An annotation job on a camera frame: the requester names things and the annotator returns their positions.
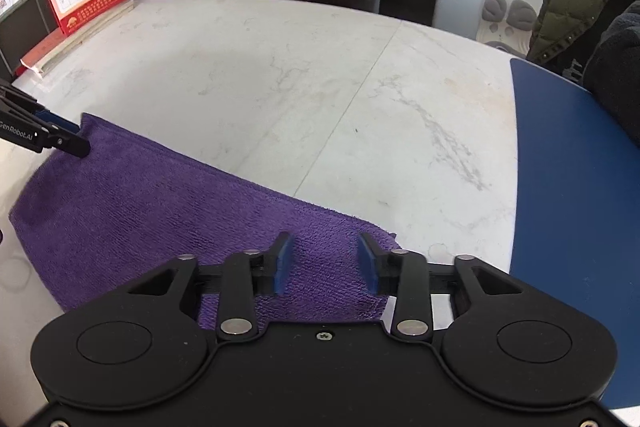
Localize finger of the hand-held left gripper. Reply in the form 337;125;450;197
35;107;82;134
46;124;93;158

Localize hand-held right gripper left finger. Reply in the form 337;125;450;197
126;231;293;341

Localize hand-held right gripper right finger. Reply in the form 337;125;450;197
356;232;524;341

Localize purple towel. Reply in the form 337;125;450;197
9;113;398;323

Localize red cover notebook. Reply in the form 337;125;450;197
15;0;136;78

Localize black case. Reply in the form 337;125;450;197
0;0;59;80

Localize blue desk mat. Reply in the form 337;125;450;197
509;58;640;410

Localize grey slippers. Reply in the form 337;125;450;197
477;0;540;54

